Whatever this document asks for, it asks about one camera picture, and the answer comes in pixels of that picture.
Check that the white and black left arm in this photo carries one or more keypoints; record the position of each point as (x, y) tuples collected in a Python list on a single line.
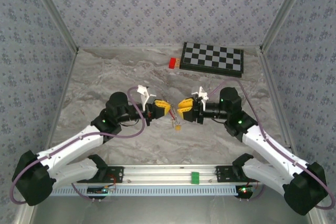
[(31, 182)]

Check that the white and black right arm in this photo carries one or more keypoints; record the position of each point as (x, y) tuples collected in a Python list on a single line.
[(304, 192)]

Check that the small orange wooden block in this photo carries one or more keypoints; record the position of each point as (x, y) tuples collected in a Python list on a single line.
[(178, 63)]

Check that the green block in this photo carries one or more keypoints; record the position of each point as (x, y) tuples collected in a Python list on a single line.
[(195, 177)]

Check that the small circuit board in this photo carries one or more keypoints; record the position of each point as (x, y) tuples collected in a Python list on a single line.
[(244, 191), (97, 190)]

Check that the black and white chessboard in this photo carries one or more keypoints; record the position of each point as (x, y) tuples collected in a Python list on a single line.
[(212, 58)]

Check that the aluminium frame corner post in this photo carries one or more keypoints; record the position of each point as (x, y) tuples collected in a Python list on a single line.
[(284, 11)]

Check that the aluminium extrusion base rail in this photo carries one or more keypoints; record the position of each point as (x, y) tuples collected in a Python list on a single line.
[(157, 174)]

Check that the aluminium table side rail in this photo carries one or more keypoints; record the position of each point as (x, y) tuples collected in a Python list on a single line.
[(273, 85), (61, 98)]

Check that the red block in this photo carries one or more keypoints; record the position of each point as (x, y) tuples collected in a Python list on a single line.
[(172, 63)]

